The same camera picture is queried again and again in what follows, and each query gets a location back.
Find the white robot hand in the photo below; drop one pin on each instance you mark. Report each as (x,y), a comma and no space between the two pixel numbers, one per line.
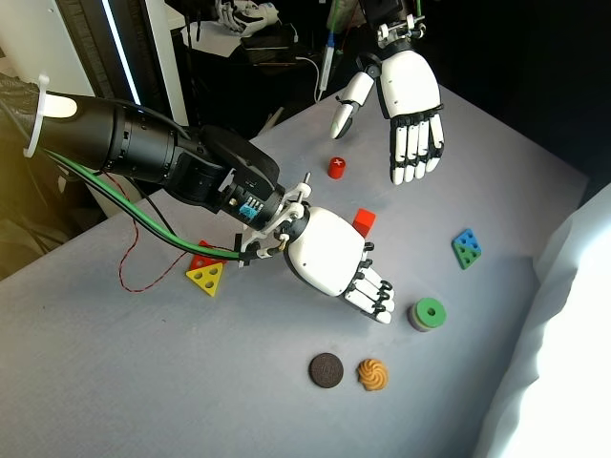
(324,248)
(410,81)

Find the red block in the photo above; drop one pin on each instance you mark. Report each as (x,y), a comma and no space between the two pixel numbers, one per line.
(365,219)

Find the yellow triangle piece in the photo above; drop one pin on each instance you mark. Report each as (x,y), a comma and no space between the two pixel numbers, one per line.
(206,278)

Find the red triangle piece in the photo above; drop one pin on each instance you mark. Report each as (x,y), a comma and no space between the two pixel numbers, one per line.
(196,263)

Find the blue triangle with holes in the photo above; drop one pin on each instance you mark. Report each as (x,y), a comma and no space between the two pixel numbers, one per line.
(467,240)

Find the green triangle block with holes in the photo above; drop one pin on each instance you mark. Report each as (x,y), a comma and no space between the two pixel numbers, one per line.
(469,257)

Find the spare white robot hand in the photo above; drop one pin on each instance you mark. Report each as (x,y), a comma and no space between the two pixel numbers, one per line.
(243,16)

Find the red cylinder with white cross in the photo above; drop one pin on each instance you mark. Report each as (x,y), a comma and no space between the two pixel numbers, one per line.
(336,169)

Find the white plug with blue band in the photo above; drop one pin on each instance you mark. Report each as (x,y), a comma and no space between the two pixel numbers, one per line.
(326,67)

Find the dark chocolate sandwich cookie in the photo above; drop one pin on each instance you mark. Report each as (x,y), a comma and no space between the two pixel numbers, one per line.
(326,370)

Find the orange swirl cookie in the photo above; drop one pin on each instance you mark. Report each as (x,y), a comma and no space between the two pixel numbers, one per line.
(372,374)

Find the black box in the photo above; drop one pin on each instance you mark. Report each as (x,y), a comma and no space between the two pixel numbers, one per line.
(267,45)

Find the grey table cloth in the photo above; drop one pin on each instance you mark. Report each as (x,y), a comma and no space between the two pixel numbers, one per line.
(143,358)

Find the white curtain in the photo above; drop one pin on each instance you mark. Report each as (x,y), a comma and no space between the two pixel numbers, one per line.
(563,334)

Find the white zip tie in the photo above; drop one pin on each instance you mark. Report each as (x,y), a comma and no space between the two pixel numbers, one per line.
(40,114)

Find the white panel with light strip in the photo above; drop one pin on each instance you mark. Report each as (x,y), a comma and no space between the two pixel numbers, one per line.
(28,28)

